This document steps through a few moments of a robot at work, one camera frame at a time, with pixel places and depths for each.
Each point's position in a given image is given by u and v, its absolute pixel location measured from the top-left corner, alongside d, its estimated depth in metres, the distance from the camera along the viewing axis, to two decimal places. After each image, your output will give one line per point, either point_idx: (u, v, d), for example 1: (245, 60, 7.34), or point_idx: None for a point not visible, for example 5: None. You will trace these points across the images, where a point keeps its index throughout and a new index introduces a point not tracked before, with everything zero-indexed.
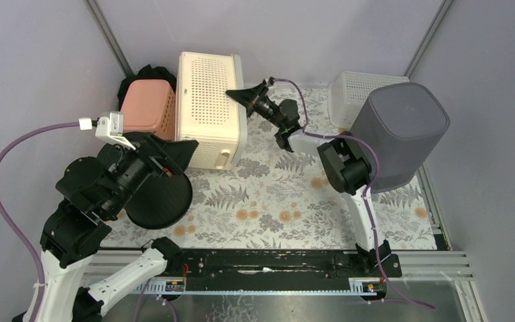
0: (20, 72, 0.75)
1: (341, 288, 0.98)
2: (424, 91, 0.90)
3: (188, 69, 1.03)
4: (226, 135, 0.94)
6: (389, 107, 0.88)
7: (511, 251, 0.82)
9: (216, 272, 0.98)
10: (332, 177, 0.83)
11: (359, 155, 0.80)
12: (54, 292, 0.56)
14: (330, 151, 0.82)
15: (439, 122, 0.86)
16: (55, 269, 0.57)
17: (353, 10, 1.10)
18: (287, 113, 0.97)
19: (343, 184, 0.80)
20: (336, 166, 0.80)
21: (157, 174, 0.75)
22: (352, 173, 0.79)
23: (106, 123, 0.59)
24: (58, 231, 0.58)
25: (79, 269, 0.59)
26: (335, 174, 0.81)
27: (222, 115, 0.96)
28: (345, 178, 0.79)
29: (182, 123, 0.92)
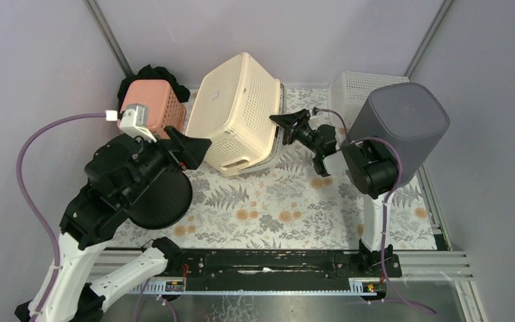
0: (20, 72, 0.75)
1: (341, 288, 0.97)
2: (424, 91, 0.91)
3: (247, 70, 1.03)
4: (258, 151, 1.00)
6: (388, 108, 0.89)
7: (511, 252, 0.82)
9: (216, 272, 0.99)
10: (357, 177, 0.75)
11: (386, 157, 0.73)
12: (68, 275, 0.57)
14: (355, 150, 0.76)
15: (439, 121, 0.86)
16: (74, 251, 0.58)
17: (353, 10, 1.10)
18: (326, 135, 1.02)
19: (368, 185, 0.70)
20: (361, 165, 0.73)
21: (173, 168, 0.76)
22: (380, 176, 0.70)
23: (132, 115, 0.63)
24: (79, 212, 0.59)
25: (94, 253, 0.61)
26: (359, 172, 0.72)
27: (261, 132, 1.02)
28: (371, 178, 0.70)
29: (232, 119, 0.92)
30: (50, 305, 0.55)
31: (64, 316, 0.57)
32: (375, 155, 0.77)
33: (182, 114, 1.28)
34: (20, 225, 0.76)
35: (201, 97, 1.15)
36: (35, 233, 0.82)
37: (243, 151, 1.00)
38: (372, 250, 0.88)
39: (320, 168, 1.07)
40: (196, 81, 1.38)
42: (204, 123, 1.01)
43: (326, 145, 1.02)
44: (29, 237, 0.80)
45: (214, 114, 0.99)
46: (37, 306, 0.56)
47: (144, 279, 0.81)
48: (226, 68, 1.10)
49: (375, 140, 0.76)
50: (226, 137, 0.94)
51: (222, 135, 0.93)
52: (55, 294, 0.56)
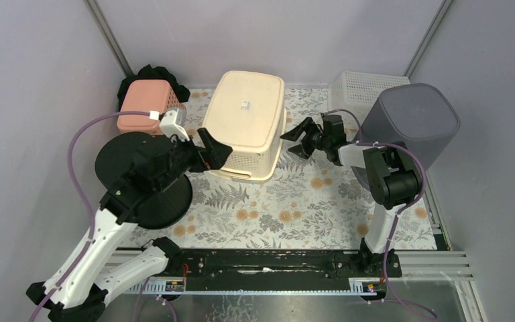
0: (19, 72, 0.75)
1: (341, 288, 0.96)
2: (434, 92, 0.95)
3: (281, 97, 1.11)
4: (265, 173, 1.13)
6: (399, 109, 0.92)
7: (510, 253, 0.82)
9: (216, 272, 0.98)
10: (372, 184, 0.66)
11: (409, 168, 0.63)
12: (97, 250, 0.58)
14: (375, 155, 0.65)
15: (451, 122, 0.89)
16: (108, 226, 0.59)
17: (353, 10, 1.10)
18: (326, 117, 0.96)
19: (384, 196, 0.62)
20: (380, 172, 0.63)
21: (198, 168, 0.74)
22: (398, 187, 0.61)
23: (173, 115, 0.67)
24: (121, 193, 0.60)
25: (121, 234, 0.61)
26: (377, 181, 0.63)
27: (273, 155, 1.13)
28: (389, 188, 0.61)
29: (267, 145, 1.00)
30: (71, 280, 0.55)
31: (80, 297, 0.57)
32: (397, 164, 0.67)
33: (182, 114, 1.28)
34: (21, 225, 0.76)
35: (222, 92, 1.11)
36: (35, 233, 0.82)
37: (257, 168, 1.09)
38: (373, 252, 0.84)
39: (332, 156, 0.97)
40: (196, 81, 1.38)
42: (228, 129, 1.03)
43: (334, 129, 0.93)
44: (31, 237, 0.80)
45: (243, 125, 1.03)
46: (58, 281, 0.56)
47: (145, 277, 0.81)
48: (258, 80, 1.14)
49: (400, 149, 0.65)
50: (253, 157, 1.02)
51: (250, 153, 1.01)
52: (80, 269, 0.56)
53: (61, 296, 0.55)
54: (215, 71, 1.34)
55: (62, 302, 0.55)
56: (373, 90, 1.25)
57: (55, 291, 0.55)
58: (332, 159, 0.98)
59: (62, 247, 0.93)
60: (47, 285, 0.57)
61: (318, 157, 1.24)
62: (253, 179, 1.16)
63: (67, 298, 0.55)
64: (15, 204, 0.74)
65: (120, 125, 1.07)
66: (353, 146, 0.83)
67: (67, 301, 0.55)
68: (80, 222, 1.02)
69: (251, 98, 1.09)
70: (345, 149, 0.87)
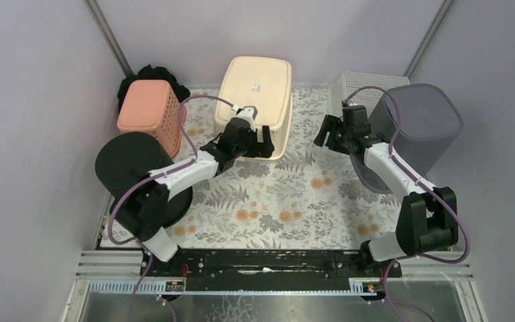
0: (20, 73, 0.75)
1: (341, 288, 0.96)
2: (438, 94, 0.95)
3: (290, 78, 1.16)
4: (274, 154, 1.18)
6: (402, 107, 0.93)
7: (510, 253, 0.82)
9: (216, 272, 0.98)
10: (402, 228, 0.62)
11: (449, 225, 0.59)
12: (196, 168, 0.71)
14: (418, 208, 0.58)
15: (453, 123, 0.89)
16: (208, 157, 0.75)
17: (354, 10, 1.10)
18: (349, 106, 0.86)
19: (413, 249, 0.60)
20: (417, 231, 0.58)
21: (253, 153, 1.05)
22: (430, 243, 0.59)
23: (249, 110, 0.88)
24: (216, 148, 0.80)
25: (208, 171, 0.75)
26: (408, 233, 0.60)
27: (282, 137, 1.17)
28: (420, 245, 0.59)
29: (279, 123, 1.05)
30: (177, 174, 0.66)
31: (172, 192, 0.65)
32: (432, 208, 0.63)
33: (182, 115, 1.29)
34: (21, 225, 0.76)
35: (233, 78, 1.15)
36: (36, 233, 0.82)
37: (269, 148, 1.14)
38: (374, 259, 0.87)
39: (356, 147, 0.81)
40: (196, 81, 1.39)
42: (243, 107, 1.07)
43: (355, 116, 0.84)
44: (31, 237, 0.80)
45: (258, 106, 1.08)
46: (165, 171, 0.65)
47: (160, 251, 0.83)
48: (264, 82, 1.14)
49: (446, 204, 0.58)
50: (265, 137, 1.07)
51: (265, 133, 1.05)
52: (184, 172, 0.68)
53: (166, 181, 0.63)
54: (216, 71, 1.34)
55: (167, 184, 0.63)
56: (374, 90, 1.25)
57: (162, 176, 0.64)
58: (353, 150, 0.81)
59: (62, 247, 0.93)
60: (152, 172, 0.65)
61: (318, 157, 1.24)
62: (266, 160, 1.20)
63: (170, 184, 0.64)
64: (15, 204, 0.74)
65: (120, 125, 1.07)
66: (387, 158, 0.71)
67: (171, 186, 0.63)
68: (80, 221, 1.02)
69: (262, 82, 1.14)
70: (374, 154, 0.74)
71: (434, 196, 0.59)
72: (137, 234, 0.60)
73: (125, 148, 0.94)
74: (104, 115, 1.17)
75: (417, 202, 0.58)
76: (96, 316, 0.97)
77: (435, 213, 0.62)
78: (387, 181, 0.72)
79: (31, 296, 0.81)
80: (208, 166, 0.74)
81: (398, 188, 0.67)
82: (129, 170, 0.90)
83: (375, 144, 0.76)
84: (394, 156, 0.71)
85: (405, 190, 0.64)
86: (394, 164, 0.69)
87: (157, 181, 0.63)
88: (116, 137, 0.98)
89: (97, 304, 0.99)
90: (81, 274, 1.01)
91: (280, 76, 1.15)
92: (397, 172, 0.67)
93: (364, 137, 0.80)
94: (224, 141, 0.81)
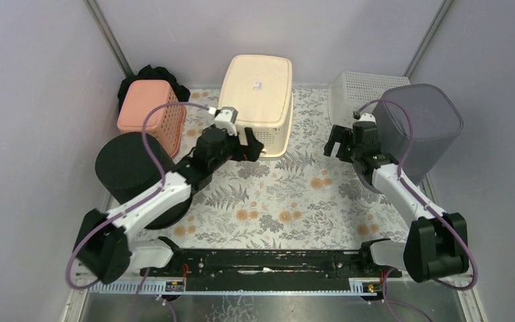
0: (20, 73, 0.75)
1: (341, 288, 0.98)
2: (437, 94, 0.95)
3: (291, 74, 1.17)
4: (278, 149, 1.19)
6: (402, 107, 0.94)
7: (510, 253, 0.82)
9: (216, 272, 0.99)
10: (409, 254, 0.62)
11: (459, 252, 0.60)
12: (160, 198, 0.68)
14: (428, 234, 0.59)
15: (452, 123, 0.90)
16: (177, 182, 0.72)
17: (354, 10, 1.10)
18: (359, 123, 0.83)
19: (422, 276, 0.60)
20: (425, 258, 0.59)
21: (238, 157, 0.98)
22: (437, 270, 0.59)
23: (227, 114, 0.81)
24: (189, 166, 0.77)
25: (178, 195, 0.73)
26: (417, 259, 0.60)
27: (285, 131, 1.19)
28: (428, 272, 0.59)
29: (282, 120, 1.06)
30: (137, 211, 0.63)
31: (134, 231, 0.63)
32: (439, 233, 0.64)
33: (182, 115, 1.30)
34: (21, 225, 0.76)
35: (235, 72, 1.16)
36: (35, 233, 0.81)
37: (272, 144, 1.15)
38: (375, 262, 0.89)
39: (364, 167, 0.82)
40: (196, 81, 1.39)
42: (241, 102, 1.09)
43: (365, 134, 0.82)
44: (31, 237, 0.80)
45: (260, 103, 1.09)
46: (125, 209, 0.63)
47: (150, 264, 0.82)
48: (265, 82, 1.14)
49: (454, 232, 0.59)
50: (268, 133, 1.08)
51: (267, 129, 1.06)
52: (147, 205, 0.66)
53: (126, 221, 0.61)
54: (216, 72, 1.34)
55: (126, 227, 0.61)
56: (374, 90, 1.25)
57: (121, 217, 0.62)
58: (361, 170, 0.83)
59: (61, 248, 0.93)
60: (110, 212, 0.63)
61: (318, 157, 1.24)
62: (266, 155, 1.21)
63: (129, 225, 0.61)
64: (15, 203, 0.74)
65: (120, 125, 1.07)
66: (397, 180, 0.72)
67: (131, 227, 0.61)
68: (80, 221, 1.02)
69: (263, 80, 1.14)
70: (383, 175, 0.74)
71: (444, 223, 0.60)
72: (100, 280, 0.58)
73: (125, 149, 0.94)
74: (104, 115, 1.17)
75: (426, 229, 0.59)
76: (96, 316, 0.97)
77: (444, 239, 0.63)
78: (396, 202, 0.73)
79: (31, 296, 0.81)
80: (179, 191, 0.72)
81: (407, 212, 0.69)
82: (130, 169, 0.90)
83: (383, 168, 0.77)
84: (404, 179, 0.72)
85: (414, 214, 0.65)
86: (404, 186, 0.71)
87: (115, 222, 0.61)
88: (112, 139, 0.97)
89: (96, 304, 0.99)
90: (80, 274, 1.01)
91: (281, 75, 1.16)
92: (407, 196, 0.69)
93: (372, 157, 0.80)
94: (196, 157, 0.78)
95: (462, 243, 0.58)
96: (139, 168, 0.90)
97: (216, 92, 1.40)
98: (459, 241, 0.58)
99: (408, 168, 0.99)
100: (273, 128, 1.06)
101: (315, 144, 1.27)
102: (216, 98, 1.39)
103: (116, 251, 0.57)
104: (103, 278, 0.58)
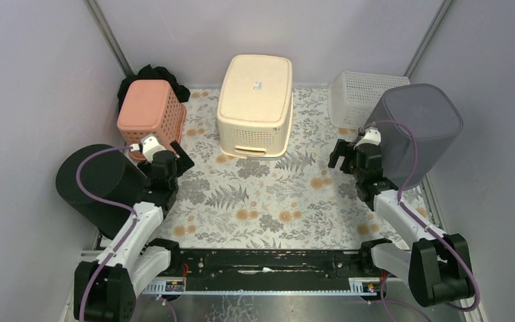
0: (20, 73, 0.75)
1: (340, 288, 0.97)
2: (438, 93, 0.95)
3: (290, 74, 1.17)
4: (279, 147, 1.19)
6: (401, 107, 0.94)
7: (511, 253, 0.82)
9: (216, 272, 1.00)
10: (414, 278, 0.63)
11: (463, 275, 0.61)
12: (141, 227, 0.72)
14: (430, 255, 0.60)
15: (453, 122, 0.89)
16: (147, 209, 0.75)
17: (354, 10, 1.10)
18: (365, 149, 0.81)
19: (426, 300, 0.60)
20: (429, 280, 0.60)
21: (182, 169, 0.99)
22: (442, 294, 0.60)
23: (152, 141, 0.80)
24: (151, 191, 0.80)
25: (153, 221, 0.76)
26: (421, 282, 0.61)
27: (285, 130, 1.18)
28: (433, 294, 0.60)
29: (282, 119, 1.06)
30: (126, 246, 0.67)
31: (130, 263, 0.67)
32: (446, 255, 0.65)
33: (182, 115, 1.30)
34: (21, 225, 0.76)
35: (234, 73, 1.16)
36: (35, 233, 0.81)
37: (272, 144, 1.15)
38: (375, 263, 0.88)
39: (365, 194, 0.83)
40: (196, 81, 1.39)
42: (239, 103, 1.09)
43: (369, 162, 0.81)
44: (31, 236, 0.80)
45: (261, 103, 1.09)
46: (112, 249, 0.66)
47: (153, 276, 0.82)
48: (265, 82, 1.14)
49: (456, 253, 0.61)
50: (267, 132, 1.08)
51: (267, 128, 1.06)
52: (132, 237, 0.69)
53: (119, 259, 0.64)
54: (216, 72, 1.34)
55: (121, 263, 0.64)
56: (374, 90, 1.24)
57: (112, 257, 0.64)
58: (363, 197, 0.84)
59: (61, 247, 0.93)
60: (100, 257, 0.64)
61: (318, 157, 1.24)
62: (266, 155, 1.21)
63: (123, 260, 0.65)
64: (15, 203, 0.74)
65: (120, 125, 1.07)
66: (397, 204, 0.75)
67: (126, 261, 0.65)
68: (80, 221, 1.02)
69: (263, 79, 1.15)
70: (383, 201, 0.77)
71: (446, 245, 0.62)
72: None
73: (94, 162, 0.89)
74: (104, 115, 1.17)
75: (427, 249, 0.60)
76: None
77: (448, 261, 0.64)
78: (397, 227, 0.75)
79: (31, 295, 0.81)
80: (153, 215, 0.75)
81: (408, 235, 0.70)
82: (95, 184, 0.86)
83: (385, 194, 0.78)
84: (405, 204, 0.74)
85: (415, 237, 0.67)
86: (404, 210, 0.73)
87: (108, 263, 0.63)
88: (74, 153, 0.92)
89: None
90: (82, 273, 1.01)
91: (281, 75, 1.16)
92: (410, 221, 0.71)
93: (373, 185, 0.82)
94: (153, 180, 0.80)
95: (467, 266, 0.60)
96: (102, 182, 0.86)
97: (216, 92, 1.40)
98: (465, 267, 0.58)
99: (408, 168, 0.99)
100: (273, 128, 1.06)
101: (315, 144, 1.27)
102: (216, 98, 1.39)
103: (121, 288, 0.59)
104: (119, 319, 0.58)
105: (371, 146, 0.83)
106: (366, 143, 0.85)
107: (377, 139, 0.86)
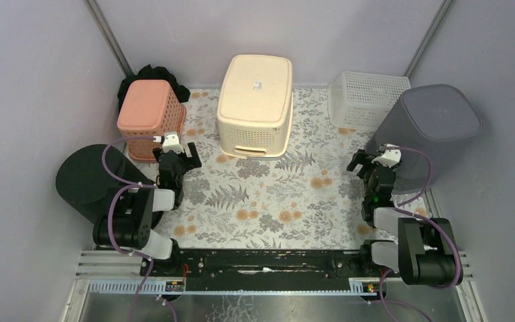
0: (18, 73, 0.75)
1: (341, 288, 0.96)
2: (457, 93, 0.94)
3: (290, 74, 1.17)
4: (279, 147, 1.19)
6: (420, 109, 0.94)
7: (512, 252, 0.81)
9: (216, 272, 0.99)
10: (401, 255, 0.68)
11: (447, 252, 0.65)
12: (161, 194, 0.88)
14: (414, 228, 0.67)
15: (473, 124, 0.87)
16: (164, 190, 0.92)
17: (354, 10, 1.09)
18: (379, 175, 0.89)
19: (412, 272, 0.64)
20: (413, 248, 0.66)
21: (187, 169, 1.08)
22: (427, 266, 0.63)
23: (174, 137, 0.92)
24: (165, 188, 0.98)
25: (165, 200, 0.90)
26: (406, 253, 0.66)
27: (285, 130, 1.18)
28: (418, 265, 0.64)
29: (282, 119, 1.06)
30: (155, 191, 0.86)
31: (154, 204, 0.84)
32: (436, 242, 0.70)
33: (182, 114, 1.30)
34: (20, 225, 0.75)
35: (233, 73, 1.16)
36: (35, 233, 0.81)
37: (271, 144, 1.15)
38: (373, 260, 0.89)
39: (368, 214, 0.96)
40: (196, 81, 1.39)
42: (238, 103, 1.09)
43: (379, 188, 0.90)
44: (30, 236, 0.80)
45: (261, 103, 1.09)
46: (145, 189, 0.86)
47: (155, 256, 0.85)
48: (265, 81, 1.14)
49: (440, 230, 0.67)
50: (267, 132, 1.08)
51: (267, 127, 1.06)
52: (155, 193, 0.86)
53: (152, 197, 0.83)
54: (216, 72, 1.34)
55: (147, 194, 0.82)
56: (374, 90, 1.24)
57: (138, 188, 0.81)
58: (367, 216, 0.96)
59: (60, 248, 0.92)
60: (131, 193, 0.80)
61: (318, 157, 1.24)
62: (267, 155, 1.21)
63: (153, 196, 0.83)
64: (15, 203, 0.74)
65: (120, 125, 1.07)
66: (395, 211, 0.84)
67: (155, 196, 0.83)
68: (80, 221, 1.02)
69: (263, 79, 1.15)
70: (382, 210, 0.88)
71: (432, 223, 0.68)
72: (135, 243, 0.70)
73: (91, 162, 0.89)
74: (104, 115, 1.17)
75: (411, 223, 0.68)
76: (96, 316, 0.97)
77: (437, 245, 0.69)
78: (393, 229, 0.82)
79: (31, 295, 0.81)
80: (167, 195, 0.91)
81: None
82: (90, 184, 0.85)
83: (383, 208, 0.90)
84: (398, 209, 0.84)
85: None
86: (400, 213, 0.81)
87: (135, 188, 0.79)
88: (72, 153, 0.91)
89: (96, 304, 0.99)
90: (80, 274, 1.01)
91: (281, 75, 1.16)
92: (401, 217, 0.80)
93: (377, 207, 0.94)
94: (165, 182, 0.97)
95: (454, 247, 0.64)
96: (99, 184, 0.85)
97: (216, 92, 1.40)
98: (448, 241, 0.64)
99: (424, 170, 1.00)
100: (273, 128, 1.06)
101: (315, 144, 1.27)
102: (216, 98, 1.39)
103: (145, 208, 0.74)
104: (137, 241, 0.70)
105: (388, 173, 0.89)
106: (382, 166, 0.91)
107: (396, 159, 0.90)
